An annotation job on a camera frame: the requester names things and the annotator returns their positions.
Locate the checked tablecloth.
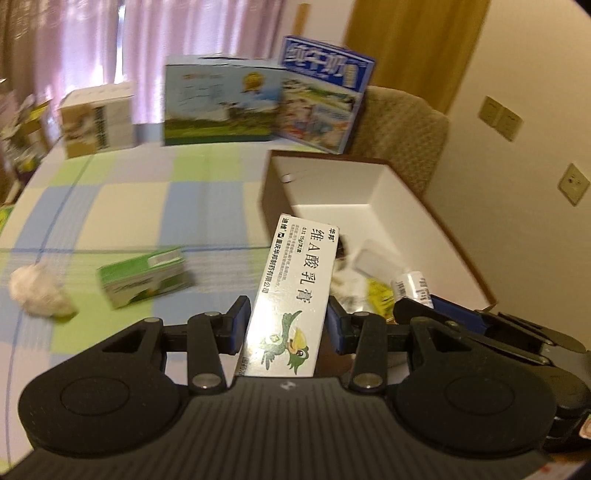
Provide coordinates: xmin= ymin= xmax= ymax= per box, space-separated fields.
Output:
xmin=0 ymin=138 xmax=342 ymax=462

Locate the yellow snack packet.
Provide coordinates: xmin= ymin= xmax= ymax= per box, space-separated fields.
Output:
xmin=365 ymin=277 xmax=399 ymax=325

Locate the green medicine box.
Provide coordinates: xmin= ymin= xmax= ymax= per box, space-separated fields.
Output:
xmin=96 ymin=247 xmax=197 ymax=311

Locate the small white pill bottle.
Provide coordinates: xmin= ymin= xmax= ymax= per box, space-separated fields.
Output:
xmin=390 ymin=270 xmax=435 ymax=310

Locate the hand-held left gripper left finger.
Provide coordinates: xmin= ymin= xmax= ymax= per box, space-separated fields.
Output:
xmin=99 ymin=295 xmax=252 ymax=395

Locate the white knitted cloth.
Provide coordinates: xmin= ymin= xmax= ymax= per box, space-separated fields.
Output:
xmin=9 ymin=264 xmax=78 ymax=319

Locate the pink curtain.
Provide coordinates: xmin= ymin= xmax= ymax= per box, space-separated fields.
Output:
xmin=0 ymin=0 xmax=287 ymax=125

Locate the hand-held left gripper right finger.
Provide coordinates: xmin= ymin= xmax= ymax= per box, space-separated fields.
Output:
xmin=327 ymin=298 xmax=472 ymax=394

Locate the clear plastic package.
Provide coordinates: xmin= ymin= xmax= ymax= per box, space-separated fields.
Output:
xmin=351 ymin=239 xmax=403 ymax=283

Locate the white ointment box parrot print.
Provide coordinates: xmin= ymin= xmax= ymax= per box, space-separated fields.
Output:
xmin=235 ymin=213 xmax=341 ymax=378

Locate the gold and white carton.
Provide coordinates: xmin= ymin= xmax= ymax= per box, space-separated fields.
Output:
xmin=58 ymin=82 xmax=137 ymax=159

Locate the pile of cardboard boxes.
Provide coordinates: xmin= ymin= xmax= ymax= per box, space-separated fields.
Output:
xmin=0 ymin=78 xmax=52 ymax=206

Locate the beige quilted chair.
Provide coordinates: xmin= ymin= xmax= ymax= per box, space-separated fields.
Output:
xmin=348 ymin=85 xmax=450 ymax=195

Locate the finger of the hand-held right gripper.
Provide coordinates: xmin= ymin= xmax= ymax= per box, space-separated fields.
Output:
xmin=393 ymin=296 xmax=490 ymax=337
xmin=478 ymin=312 xmax=585 ymax=357

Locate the green meadow milk carton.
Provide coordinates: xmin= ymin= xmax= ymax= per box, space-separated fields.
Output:
xmin=161 ymin=55 xmax=287 ymax=147

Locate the double beige wall socket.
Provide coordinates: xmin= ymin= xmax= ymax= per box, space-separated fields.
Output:
xmin=478 ymin=96 xmax=525 ymax=141

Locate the brown cardboard storage box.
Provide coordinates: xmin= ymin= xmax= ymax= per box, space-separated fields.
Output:
xmin=259 ymin=150 xmax=499 ymax=324

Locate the blue cartoon milk carton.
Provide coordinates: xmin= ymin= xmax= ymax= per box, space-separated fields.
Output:
xmin=276 ymin=36 xmax=376 ymax=154

